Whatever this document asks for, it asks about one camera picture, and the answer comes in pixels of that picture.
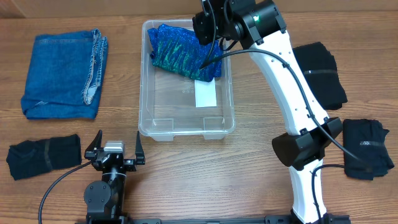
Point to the clear plastic storage bin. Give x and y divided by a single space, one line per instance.
167 100

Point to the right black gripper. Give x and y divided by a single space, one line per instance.
201 28

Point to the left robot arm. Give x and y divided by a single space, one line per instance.
105 198

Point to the small black garment left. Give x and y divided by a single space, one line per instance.
31 158

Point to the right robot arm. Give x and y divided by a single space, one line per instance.
262 32

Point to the white label in bin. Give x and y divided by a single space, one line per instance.
205 94

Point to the small black garment right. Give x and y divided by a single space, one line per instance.
365 138

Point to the large black garment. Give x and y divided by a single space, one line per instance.
319 68

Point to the folded blue denim jeans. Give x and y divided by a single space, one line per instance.
65 76

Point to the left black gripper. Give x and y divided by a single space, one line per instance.
114 158

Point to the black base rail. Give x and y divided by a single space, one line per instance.
269 219

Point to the small black garment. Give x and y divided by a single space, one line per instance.
31 158
365 138

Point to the blue sequin fabric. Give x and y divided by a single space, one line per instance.
178 50

